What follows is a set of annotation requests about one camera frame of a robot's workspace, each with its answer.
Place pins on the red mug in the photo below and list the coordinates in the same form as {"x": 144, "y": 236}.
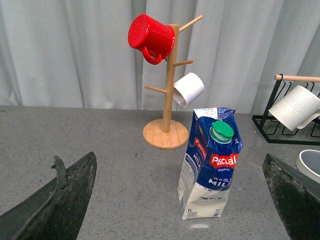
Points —
{"x": 152, "y": 38}

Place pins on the cream ribbed mug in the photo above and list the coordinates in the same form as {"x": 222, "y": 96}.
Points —
{"x": 308, "y": 163}
{"x": 297, "y": 109}

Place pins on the Pascual milk carton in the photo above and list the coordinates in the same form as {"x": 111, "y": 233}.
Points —
{"x": 207, "y": 171}

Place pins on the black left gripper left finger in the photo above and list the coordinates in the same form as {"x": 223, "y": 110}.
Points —
{"x": 57, "y": 210}

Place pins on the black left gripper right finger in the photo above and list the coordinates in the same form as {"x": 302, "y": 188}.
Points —
{"x": 296, "y": 198}

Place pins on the grey curtain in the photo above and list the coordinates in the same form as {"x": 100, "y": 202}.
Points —
{"x": 75, "y": 53}

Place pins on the black wire mug rack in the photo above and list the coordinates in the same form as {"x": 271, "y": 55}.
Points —
{"x": 275, "y": 132}

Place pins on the cream ribbed hanging mug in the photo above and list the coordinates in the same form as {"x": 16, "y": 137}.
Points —
{"x": 297, "y": 109}

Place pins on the wooden mug tree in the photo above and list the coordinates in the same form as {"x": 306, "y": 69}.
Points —
{"x": 165, "y": 133}

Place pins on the white mug on tree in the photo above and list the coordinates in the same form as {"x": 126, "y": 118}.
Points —
{"x": 187, "y": 89}

